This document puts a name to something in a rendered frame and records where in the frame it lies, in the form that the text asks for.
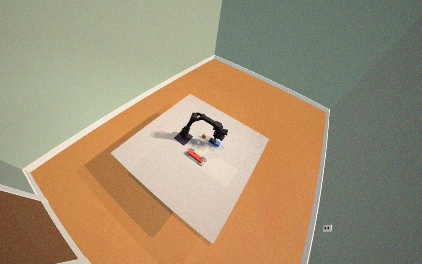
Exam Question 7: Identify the red bar with two rectangular sockets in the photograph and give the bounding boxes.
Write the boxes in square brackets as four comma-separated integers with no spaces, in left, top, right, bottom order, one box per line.
[188,149,203,163]

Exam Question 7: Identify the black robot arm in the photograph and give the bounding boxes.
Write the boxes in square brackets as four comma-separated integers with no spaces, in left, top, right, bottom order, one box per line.
[180,113,228,141]

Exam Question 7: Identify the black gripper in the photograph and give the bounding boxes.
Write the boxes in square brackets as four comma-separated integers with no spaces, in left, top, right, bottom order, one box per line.
[210,133,219,144]

